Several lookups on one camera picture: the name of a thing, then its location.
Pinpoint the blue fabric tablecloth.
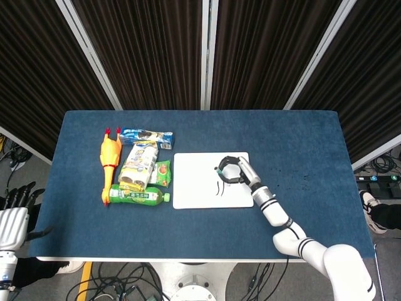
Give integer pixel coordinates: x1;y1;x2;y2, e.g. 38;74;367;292
29;109;377;260

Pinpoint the power strip with green switches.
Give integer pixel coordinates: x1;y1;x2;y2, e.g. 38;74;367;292
355;174;401;183

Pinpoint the black foot pedal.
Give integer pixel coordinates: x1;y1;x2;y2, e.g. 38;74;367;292
360;181;401;199

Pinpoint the white wrapped roll package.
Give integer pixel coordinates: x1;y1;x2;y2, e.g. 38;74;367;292
118;140;159;186

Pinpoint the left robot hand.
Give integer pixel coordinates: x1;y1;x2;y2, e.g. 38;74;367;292
0;181;54;251

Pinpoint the yellow striped sachet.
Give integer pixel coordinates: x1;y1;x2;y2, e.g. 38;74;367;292
120;181;147;193

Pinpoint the white partition base rail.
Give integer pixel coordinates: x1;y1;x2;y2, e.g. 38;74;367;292
0;125;53;166
352;134;401;172

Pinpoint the black floor cable bundle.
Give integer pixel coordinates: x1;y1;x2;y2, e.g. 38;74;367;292
0;134;34;189
66;261;165;301
355;149;401;176

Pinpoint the blue cookie box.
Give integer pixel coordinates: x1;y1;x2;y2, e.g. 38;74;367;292
120;127;175;151

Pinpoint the white partition post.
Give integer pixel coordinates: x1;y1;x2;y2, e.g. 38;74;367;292
55;0;123;110
200;0;219;111
283;0;358;110

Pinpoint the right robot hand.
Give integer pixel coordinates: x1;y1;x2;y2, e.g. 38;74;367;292
215;155;263;188

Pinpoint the green snack packet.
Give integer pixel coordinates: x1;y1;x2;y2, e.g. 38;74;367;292
148;159;172;187

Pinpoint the dark ribbed partition panel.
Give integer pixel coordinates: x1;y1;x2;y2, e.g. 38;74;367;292
0;0;114;159
293;0;401;164
71;0;204;111
211;0;345;111

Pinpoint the white whiteboard with black rim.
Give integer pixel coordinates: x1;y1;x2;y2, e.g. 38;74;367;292
172;152;254;210

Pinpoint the white sneaker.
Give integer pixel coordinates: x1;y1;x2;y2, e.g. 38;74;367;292
55;260;86;276
358;189;390;235

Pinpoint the orange rubber chicken toy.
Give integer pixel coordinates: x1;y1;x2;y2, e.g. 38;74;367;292
99;127;123;207

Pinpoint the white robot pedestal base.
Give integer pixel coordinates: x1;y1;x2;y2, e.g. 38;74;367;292
152;261;239;301

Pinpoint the green tea bottle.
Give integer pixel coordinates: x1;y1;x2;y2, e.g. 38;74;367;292
108;184;172;206

